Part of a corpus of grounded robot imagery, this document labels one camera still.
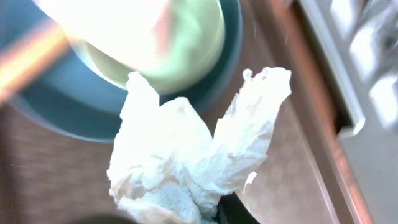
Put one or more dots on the pink cup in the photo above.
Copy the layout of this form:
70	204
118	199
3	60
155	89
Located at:
133	32

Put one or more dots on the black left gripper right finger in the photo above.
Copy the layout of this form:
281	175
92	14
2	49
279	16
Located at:
232	211

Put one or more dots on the light green bowl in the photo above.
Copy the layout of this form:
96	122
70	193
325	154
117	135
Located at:
196	39

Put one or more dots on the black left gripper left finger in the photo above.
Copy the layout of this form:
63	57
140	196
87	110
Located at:
105	218

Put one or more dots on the grey dishwasher rack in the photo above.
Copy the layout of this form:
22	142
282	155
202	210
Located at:
358	42

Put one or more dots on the dark blue plate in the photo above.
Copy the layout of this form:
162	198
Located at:
71	99

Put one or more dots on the brown serving tray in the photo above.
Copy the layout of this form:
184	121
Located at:
50	178

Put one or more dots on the white napkin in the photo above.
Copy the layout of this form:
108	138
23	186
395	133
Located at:
168	167

